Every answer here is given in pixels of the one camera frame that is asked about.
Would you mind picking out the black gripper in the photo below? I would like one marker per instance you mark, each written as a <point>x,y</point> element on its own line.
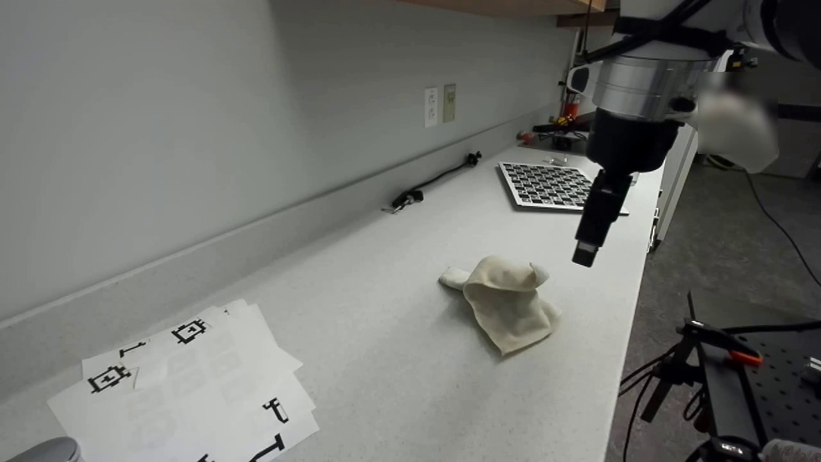
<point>629,142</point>

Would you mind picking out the cream cloth towel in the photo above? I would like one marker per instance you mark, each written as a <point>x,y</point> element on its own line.
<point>514,308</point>

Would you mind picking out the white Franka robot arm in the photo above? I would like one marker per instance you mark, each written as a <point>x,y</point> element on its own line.
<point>650,81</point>

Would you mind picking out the checkered calibration board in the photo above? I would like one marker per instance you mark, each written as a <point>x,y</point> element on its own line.
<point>548,182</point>

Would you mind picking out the black folded stand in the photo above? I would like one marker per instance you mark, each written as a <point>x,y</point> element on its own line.
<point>561,128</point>

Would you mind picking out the red clamp tool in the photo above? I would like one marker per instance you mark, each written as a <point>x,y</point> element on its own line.
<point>568,110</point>

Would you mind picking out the black rod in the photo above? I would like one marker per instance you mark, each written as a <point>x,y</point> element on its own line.
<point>436,181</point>

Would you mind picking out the black perforated breadboard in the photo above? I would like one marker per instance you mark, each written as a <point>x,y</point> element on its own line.
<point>785,393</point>

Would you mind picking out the grey fabric object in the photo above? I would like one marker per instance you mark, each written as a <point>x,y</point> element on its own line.
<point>791,452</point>

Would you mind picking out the white printed paper sheet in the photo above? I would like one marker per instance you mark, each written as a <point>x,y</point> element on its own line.
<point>195,420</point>
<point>222,334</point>
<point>105,364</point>

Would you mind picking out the grey rounded object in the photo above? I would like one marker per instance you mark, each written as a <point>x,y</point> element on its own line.
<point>47,452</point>

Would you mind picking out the beige wall switch plate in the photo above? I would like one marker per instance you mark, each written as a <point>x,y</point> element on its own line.
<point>450,103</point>

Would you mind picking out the white wall outlet plate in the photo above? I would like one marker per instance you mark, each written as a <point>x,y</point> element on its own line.
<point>431,107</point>

